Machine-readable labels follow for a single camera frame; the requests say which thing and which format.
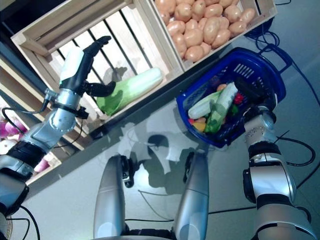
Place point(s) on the silver left robot leg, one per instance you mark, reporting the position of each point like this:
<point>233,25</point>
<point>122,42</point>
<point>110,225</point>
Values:
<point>110,195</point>

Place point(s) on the small orange toy fruit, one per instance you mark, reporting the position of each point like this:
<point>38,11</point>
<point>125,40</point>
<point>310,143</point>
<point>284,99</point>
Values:
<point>221,87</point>

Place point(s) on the small yellow toy pepper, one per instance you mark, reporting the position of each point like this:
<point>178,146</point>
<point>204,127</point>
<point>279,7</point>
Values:
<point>198,127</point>

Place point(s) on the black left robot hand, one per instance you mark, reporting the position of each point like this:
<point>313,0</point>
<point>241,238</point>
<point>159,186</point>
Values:
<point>75,70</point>

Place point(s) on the tan toy potato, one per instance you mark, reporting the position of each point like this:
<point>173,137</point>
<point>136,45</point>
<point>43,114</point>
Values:
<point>247,15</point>
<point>166,3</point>
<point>194,53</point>
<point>211,30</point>

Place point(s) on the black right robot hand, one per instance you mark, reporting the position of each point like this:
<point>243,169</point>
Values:
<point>252,92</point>

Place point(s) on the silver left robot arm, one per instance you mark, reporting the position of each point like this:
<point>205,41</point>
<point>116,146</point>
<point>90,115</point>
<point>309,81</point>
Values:
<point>55,125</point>

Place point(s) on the dark robot pelvis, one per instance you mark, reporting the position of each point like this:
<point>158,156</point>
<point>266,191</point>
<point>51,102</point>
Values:
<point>135,235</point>

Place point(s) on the silver robot leg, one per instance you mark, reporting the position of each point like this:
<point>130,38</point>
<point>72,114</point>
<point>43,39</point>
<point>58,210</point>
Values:
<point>110,195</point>
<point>192,195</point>

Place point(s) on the silver right robot leg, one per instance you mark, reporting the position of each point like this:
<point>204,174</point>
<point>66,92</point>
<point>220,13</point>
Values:
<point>192,195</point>

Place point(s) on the small peach toy fruit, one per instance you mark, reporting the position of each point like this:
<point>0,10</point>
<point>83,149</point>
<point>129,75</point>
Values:
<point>200,120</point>

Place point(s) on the wooden vegetable display shelf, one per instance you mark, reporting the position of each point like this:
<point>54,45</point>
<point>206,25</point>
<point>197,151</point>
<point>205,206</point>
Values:
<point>22,82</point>

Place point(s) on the small red toy pepper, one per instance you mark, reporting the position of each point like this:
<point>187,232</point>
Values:
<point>238,98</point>

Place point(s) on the small green toy pepper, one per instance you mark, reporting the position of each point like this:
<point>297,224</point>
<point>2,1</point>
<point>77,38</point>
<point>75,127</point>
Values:
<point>234,110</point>

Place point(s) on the purple white toy onion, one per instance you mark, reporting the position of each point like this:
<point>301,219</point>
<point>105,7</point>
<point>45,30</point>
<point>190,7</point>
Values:
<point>7,146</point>
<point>8,127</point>
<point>41,162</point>

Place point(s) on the blue plastic shopping basket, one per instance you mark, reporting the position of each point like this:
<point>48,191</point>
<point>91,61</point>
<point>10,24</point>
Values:
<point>278,85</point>

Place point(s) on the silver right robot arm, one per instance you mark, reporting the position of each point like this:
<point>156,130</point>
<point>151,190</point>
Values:
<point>270,180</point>

